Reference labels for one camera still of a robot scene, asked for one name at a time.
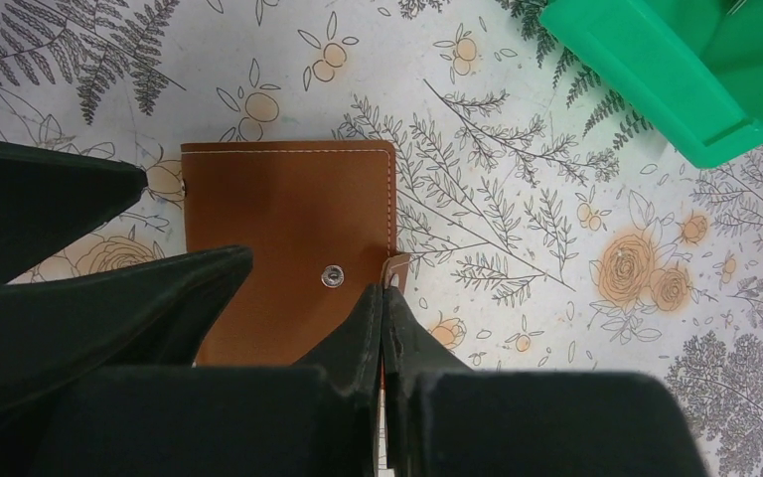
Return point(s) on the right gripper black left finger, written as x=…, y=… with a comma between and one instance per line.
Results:
x=317, y=417

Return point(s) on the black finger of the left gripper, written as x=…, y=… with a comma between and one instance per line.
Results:
x=154, y=313
x=49, y=199

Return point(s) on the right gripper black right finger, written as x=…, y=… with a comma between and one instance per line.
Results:
x=445, y=419

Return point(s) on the brown leather card holder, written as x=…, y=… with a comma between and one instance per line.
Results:
x=320, y=219

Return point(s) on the floral table mat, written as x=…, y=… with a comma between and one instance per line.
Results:
x=549, y=224

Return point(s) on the green plastic basket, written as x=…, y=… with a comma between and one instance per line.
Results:
x=694, y=69

